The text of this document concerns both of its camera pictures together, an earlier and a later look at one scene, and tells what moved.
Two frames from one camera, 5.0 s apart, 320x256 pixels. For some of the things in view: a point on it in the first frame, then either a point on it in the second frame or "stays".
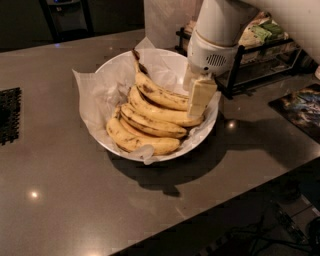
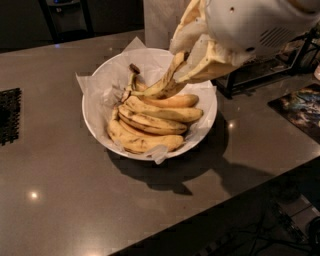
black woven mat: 10,99 stays
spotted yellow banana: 144,82 -> 161,86
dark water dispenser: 68,19 stays
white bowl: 140,106 stays
